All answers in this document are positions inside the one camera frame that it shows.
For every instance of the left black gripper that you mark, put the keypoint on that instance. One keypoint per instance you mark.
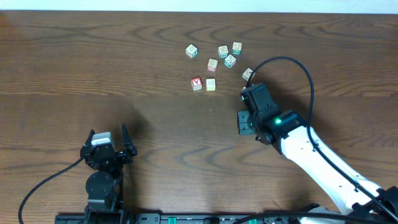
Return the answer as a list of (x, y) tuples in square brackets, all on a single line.
[(106, 152)]

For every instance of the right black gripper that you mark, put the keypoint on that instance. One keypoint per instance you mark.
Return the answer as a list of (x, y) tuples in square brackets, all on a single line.
[(243, 128)]

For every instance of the wooden block brown drawing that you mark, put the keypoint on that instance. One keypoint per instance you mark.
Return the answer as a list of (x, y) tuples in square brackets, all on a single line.
[(247, 74)]

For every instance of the yellow-edged wooden block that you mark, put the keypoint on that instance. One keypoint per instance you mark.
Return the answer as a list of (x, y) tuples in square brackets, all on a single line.
[(210, 84)]

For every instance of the red letter A block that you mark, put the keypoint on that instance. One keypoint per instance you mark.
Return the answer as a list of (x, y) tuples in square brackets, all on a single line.
[(197, 83)]

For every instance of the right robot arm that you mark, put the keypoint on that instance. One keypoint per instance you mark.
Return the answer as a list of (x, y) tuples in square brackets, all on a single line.
[(294, 138)]

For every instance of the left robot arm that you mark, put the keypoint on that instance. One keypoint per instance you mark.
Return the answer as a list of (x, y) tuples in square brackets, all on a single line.
[(105, 186)]

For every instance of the wooden block teal front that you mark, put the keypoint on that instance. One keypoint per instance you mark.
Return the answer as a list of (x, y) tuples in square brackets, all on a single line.
[(230, 61)]

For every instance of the wooden block green number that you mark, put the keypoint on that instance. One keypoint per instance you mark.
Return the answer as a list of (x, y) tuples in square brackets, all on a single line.
[(237, 48)]

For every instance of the wooden block red number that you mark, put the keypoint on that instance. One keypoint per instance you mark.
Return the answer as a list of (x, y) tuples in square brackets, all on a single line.
[(212, 65)]

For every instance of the wooden block teal letter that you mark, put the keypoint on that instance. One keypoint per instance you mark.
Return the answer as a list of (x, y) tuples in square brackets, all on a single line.
[(223, 51)]

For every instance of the wooden block teal side far-left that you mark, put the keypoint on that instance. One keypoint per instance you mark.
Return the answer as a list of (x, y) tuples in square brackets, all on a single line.
[(191, 51)]

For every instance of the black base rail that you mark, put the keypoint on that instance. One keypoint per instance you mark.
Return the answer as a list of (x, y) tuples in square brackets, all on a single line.
[(146, 218)]

